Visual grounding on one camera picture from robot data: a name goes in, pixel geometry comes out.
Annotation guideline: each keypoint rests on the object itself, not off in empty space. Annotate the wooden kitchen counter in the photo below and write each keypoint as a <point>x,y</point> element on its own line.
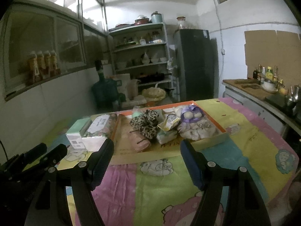
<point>254,99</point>

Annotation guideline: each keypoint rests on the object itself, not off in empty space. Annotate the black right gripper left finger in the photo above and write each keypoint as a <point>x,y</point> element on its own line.
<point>84,177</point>

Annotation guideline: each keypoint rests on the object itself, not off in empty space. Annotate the yellow oil bottle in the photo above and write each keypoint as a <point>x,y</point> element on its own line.
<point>269,73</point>

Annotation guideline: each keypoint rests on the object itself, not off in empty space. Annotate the pink plush toy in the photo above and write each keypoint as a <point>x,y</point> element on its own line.
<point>197,130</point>

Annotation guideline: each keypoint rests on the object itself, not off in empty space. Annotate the glass cabinet window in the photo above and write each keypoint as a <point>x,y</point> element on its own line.
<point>26,28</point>

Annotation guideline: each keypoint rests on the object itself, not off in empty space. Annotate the clear plastic bag green item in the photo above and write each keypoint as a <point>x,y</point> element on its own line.
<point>137,111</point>

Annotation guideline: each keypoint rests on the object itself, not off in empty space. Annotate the orange cardboard box tray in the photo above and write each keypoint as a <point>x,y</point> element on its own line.
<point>124,153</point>

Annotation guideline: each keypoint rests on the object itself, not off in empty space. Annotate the white bowl on counter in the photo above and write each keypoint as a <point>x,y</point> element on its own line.
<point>269,87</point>

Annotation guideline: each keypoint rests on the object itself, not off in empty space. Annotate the cardboard sheet on wall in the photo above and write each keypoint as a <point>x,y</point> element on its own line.
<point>277,49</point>

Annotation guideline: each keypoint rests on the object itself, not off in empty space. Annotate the dark refrigerator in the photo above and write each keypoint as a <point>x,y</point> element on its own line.
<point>195,62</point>

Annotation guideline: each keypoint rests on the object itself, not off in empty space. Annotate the yellow woven basket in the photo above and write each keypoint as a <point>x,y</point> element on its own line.
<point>154,94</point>

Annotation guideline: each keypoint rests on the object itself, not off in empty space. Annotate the leopard print scrunchie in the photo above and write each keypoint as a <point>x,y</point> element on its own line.
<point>146,123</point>

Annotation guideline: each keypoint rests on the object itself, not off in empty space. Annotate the mint green tissue box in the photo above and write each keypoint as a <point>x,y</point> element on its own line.
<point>76,132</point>

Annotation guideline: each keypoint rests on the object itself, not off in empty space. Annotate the teal pot on shelf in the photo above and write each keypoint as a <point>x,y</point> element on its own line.
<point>156,17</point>

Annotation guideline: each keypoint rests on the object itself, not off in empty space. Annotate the floral white tissue pack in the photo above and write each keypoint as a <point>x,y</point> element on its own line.
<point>100,129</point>

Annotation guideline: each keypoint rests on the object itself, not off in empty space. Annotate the orange drink bottle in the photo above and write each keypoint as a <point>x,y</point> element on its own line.
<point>34,74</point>
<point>43,69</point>
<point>54,68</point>
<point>48,63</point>

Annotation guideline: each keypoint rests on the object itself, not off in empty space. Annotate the green water jug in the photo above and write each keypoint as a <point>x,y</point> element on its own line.
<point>105,90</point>

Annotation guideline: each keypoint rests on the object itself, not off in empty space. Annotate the purple ribbon plush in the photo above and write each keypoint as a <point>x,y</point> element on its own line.
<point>191,114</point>

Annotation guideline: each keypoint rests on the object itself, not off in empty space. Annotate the steel kettle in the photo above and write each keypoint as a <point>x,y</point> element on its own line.
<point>294,97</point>

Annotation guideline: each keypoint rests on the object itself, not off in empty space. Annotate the glass jar on fridge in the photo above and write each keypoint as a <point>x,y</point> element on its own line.
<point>182,23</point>

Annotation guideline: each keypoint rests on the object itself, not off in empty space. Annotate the metal kitchen shelf rack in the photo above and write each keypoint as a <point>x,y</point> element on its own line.
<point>142,51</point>

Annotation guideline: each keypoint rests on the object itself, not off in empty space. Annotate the red pan on shelf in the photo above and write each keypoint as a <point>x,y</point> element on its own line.
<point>141,19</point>

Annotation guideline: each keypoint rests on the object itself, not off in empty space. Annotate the yellow white tissue packet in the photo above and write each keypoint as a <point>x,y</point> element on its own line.
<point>170,121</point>

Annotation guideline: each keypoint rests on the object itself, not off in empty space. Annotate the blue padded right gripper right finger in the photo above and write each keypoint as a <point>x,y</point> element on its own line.
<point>245,206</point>

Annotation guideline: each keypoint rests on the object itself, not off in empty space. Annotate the pink cloth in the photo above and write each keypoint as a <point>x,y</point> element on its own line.
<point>138,142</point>

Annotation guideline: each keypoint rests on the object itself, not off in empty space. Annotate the white wet wipes pack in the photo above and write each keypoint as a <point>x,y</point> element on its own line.
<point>164,137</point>

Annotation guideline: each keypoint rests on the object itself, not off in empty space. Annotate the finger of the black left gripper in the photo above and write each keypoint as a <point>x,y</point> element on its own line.
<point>27,157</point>
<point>51,159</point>

